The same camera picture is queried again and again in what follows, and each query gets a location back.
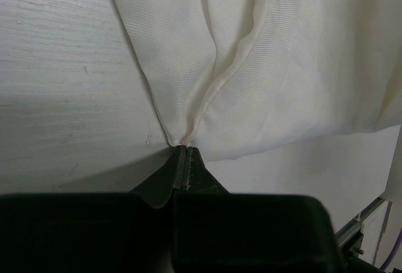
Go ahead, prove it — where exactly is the white pleated skirt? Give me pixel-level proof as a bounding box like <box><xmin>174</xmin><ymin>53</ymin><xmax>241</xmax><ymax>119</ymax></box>
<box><xmin>114</xmin><ymin>0</ymin><xmax>401</xmax><ymax>160</ymax></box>

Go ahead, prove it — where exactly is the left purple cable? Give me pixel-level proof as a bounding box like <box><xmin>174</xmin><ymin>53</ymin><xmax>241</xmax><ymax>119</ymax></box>
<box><xmin>380</xmin><ymin>227</ymin><xmax>402</xmax><ymax>270</ymax></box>

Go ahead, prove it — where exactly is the aluminium front table rail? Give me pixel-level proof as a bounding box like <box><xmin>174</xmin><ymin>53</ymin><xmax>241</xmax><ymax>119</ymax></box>
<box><xmin>335</xmin><ymin>198</ymin><xmax>385</xmax><ymax>249</ymax></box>

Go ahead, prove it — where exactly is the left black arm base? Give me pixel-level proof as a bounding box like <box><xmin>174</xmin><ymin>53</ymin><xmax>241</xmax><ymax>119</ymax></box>
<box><xmin>340</xmin><ymin>231</ymin><xmax>384</xmax><ymax>273</ymax></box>

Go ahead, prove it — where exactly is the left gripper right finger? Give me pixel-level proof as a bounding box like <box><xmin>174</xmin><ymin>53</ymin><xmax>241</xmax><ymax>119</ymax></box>
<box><xmin>180</xmin><ymin>147</ymin><xmax>228</xmax><ymax>194</ymax></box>

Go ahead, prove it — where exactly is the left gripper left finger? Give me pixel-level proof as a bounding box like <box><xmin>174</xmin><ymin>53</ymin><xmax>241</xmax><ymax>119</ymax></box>
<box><xmin>130</xmin><ymin>146</ymin><xmax>187</xmax><ymax>209</ymax></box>

